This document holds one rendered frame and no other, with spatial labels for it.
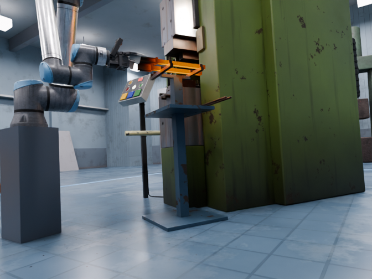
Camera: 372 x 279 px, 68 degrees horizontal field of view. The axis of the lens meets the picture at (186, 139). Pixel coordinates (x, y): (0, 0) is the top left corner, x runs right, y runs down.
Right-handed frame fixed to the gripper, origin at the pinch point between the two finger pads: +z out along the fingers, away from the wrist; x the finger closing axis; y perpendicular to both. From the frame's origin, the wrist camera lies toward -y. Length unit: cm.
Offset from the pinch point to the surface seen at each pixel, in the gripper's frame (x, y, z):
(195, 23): -29, -45, 57
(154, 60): 0.4, 0.1, 7.8
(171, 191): -55, 83, 43
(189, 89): -35, 6, 51
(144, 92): -96, -5, 40
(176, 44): -49, -35, 51
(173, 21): -47, -53, 47
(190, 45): -49, -36, 63
